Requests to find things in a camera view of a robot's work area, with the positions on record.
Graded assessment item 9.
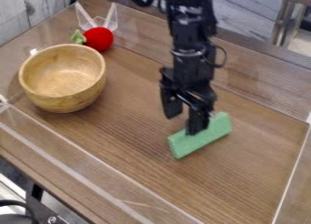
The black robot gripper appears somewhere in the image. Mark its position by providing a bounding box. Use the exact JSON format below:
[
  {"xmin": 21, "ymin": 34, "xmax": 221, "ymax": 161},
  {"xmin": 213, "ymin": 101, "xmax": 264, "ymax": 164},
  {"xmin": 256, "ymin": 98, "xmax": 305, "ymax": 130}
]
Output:
[{"xmin": 161, "ymin": 48, "xmax": 217, "ymax": 136}]

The green rectangular block stick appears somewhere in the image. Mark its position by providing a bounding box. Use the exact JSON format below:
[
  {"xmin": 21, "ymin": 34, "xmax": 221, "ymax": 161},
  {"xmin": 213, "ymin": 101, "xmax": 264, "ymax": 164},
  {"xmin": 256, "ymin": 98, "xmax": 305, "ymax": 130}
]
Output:
[{"xmin": 169, "ymin": 112, "xmax": 233, "ymax": 159}]

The brown wooden bowl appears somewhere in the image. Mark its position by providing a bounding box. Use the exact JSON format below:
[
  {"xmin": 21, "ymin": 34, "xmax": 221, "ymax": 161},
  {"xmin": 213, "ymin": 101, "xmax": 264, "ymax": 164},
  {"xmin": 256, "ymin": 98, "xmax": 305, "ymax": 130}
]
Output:
[{"xmin": 19, "ymin": 44, "xmax": 107, "ymax": 113}]

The black table frame leg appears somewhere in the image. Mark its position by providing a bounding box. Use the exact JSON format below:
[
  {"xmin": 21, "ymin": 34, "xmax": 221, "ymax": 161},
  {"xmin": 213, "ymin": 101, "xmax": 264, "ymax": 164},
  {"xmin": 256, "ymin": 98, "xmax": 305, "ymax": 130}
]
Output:
[{"xmin": 26, "ymin": 183, "xmax": 69, "ymax": 224}]

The metal table leg background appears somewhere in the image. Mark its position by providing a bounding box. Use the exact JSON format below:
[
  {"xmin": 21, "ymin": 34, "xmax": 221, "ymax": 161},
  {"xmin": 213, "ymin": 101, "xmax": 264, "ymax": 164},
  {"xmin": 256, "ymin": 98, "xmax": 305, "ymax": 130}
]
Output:
[{"xmin": 272, "ymin": 0, "xmax": 306, "ymax": 47}]

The red toy radish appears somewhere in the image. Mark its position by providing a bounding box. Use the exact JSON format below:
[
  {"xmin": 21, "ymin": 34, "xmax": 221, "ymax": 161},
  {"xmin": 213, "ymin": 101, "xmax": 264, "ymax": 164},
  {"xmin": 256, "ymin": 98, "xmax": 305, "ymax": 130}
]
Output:
[{"xmin": 71, "ymin": 27, "xmax": 115, "ymax": 52}]

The black cable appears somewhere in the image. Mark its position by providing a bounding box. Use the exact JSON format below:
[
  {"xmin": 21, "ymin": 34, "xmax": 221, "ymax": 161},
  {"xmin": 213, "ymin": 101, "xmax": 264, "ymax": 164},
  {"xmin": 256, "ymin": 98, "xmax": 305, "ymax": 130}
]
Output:
[{"xmin": 0, "ymin": 199, "xmax": 42, "ymax": 224}]

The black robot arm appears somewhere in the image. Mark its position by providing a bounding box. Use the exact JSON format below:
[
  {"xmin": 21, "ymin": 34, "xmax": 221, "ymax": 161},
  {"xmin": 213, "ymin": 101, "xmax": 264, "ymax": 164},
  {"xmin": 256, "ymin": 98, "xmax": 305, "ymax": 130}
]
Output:
[{"xmin": 131, "ymin": 0, "xmax": 225, "ymax": 136}]

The clear acrylic corner bracket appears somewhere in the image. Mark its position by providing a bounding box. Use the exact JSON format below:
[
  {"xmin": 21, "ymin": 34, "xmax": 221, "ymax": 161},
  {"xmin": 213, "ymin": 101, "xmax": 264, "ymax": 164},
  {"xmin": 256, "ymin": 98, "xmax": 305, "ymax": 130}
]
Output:
[{"xmin": 75, "ymin": 2, "xmax": 118, "ymax": 31}]

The clear acrylic front barrier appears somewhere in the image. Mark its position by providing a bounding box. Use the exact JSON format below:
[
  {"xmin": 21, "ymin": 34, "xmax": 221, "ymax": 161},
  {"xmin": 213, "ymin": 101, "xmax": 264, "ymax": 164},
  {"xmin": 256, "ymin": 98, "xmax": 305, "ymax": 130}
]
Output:
[{"xmin": 0, "ymin": 95, "xmax": 203, "ymax": 224}]

